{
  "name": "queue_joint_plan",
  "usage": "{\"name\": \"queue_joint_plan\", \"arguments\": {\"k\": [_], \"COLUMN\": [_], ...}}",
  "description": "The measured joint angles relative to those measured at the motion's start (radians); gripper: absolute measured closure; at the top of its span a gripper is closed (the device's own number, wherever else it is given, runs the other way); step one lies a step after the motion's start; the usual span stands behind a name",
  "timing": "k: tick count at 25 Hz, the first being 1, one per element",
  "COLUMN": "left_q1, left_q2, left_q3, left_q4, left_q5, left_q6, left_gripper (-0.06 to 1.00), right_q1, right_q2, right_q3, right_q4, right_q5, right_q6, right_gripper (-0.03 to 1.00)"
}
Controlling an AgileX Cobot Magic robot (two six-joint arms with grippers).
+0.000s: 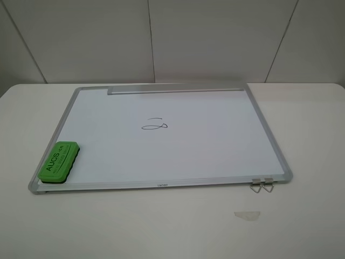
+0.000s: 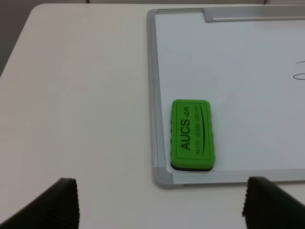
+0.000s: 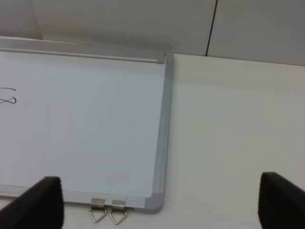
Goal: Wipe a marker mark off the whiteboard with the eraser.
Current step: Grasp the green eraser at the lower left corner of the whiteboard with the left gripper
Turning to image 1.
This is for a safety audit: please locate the metal hanging clip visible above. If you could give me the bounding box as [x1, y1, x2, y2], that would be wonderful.
[250, 178, 262, 194]
[261, 178, 274, 193]

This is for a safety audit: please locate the green whiteboard eraser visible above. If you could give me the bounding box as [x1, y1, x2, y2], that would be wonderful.
[38, 141, 80, 184]

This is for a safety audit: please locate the aluminium framed whiteboard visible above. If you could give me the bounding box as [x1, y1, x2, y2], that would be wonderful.
[28, 83, 293, 194]

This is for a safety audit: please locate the clear tape scrap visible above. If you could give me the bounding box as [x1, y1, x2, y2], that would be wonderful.
[234, 211, 261, 221]

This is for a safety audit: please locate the left metal hanging clip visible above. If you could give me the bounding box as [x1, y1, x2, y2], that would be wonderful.
[250, 178, 262, 194]

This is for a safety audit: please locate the right metal hanging clip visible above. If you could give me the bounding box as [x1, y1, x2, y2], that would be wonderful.
[261, 178, 274, 193]

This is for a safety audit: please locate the black handwriting mark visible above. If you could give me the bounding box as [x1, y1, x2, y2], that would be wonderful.
[141, 117, 168, 130]

